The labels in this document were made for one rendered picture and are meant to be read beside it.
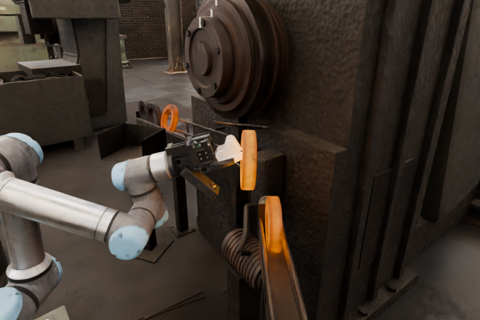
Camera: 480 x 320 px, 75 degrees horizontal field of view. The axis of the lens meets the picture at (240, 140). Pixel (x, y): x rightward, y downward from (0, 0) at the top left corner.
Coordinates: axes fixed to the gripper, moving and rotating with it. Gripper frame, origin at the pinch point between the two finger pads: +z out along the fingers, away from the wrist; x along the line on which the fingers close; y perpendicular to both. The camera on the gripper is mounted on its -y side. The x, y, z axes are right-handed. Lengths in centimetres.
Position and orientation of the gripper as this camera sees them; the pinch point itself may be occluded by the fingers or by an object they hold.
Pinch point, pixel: (248, 153)
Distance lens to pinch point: 80.5
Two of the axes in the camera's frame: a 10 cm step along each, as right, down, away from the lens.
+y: -2.6, -9.0, -3.5
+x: 0.0, -3.6, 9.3
